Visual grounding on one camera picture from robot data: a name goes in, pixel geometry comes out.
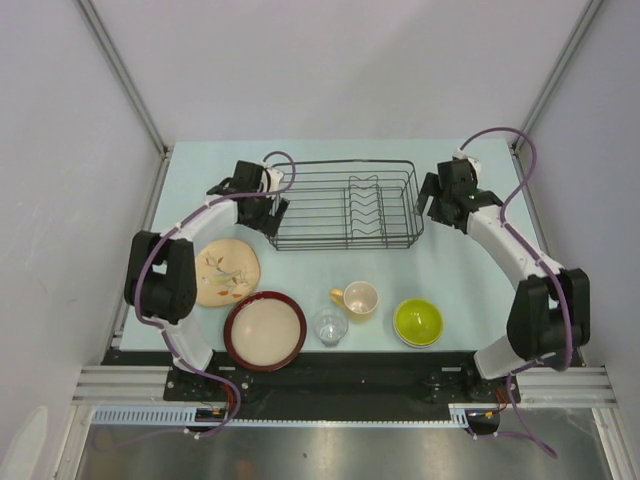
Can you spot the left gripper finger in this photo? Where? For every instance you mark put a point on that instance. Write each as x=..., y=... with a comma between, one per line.
x=281, y=208
x=270, y=225

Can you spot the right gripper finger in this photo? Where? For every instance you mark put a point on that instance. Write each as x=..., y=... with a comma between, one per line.
x=429, y=185
x=420, y=204

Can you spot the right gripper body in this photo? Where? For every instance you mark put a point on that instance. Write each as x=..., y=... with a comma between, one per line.
x=437, y=208

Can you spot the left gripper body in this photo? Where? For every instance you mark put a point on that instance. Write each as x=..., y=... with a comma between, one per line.
x=261, y=207

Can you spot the black wire dish rack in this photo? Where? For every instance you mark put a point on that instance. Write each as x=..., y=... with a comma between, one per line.
x=350, y=204

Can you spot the yellow mug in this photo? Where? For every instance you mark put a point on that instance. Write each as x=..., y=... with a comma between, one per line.
x=359, y=300

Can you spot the clear plastic cup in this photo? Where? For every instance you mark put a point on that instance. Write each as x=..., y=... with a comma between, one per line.
x=330, y=325

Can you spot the green bowl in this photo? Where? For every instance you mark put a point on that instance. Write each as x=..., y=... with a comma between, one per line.
x=415, y=313

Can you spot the white bowl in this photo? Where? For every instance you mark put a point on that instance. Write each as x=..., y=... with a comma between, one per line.
x=422, y=337

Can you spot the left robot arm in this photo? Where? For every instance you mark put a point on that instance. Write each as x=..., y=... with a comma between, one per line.
x=161, y=280

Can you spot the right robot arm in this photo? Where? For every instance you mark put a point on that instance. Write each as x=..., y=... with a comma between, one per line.
x=550, y=315

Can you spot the beige bird pattern plate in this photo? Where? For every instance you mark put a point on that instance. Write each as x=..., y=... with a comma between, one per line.
x=227, y=271

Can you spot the red rimmed round plate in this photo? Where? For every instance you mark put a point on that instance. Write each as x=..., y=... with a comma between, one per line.
x=265, y=331

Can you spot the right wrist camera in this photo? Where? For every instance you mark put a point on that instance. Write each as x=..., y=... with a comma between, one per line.
x=459, y=154

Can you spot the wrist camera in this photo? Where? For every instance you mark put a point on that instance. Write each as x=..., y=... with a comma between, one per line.
x=271, y=179
x=459, y=154

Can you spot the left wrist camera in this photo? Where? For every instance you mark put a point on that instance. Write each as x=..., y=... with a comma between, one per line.
x=271, y=179

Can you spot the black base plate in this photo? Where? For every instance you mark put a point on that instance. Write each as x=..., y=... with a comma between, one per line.
x=339, y=387

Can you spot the white cable duct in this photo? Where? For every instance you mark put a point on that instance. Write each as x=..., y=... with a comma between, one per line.
x=145, y=414

